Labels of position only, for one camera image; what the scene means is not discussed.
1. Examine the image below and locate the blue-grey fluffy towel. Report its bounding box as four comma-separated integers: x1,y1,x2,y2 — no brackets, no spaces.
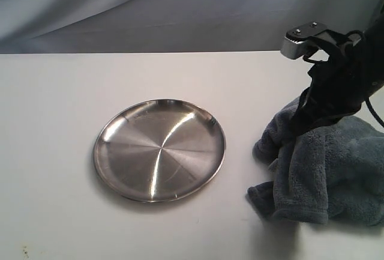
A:
247,100,383,226

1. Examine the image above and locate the grey fabric backdrop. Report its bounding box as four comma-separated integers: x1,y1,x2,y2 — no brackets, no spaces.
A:
1,0,383,53

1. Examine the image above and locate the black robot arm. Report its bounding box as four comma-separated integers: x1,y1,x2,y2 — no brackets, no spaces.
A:
284,16,383,135

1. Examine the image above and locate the round stainless steel plate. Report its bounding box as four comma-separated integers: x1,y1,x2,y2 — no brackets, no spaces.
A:
92,99,226,203

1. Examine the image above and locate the black cable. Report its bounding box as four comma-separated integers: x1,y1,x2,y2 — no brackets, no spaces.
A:
364,96,384,128

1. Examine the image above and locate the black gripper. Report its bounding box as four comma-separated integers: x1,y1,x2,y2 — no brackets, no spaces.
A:
292,31,364,136

